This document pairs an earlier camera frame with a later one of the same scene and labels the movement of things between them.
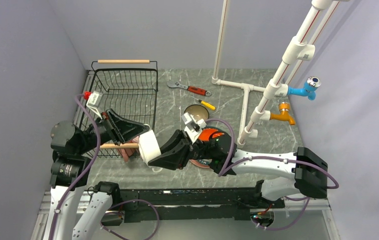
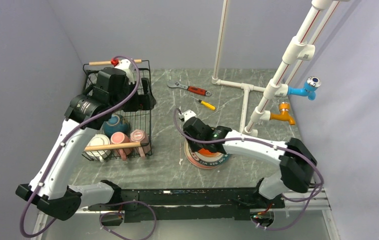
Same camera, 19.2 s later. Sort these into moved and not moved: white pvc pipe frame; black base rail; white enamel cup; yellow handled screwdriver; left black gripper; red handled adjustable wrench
Moved: left black gripper; white enamel cup
Not moved: white pvc pipe frame; yellow handled screwdriver; black base rail; red handled adjustable wrench
